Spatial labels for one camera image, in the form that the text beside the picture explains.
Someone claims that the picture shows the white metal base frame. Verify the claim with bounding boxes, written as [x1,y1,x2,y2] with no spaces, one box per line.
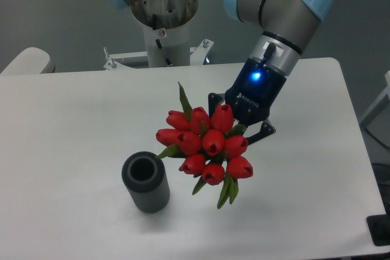
[103,38,214,71]

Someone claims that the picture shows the beige chair backrest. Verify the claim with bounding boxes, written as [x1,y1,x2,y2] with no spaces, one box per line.
[1,47,55,77]

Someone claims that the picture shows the white furniture frame right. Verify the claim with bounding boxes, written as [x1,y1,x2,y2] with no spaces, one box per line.
[358,71,389,128]

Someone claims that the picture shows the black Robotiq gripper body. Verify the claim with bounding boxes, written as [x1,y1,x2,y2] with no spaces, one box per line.
[225,58,286,126]

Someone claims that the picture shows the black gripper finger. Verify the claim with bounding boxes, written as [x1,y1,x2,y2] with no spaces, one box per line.
[208,93,225,119]
[246,119,276,145]

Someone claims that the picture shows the red tulip bouquet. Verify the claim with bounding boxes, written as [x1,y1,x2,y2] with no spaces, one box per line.
[155,86,254,208]

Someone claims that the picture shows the black device at table edge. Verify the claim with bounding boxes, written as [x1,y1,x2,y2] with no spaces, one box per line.
[366,214,389,247]

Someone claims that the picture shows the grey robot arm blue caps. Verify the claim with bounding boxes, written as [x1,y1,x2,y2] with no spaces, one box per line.
[109,0,333,144]

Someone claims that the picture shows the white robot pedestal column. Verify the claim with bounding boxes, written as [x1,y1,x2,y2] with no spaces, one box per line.
[142,25,190,68]

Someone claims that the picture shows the dark grey ribbed vase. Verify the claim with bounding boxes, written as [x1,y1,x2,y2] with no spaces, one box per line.
[121,151,170,213]

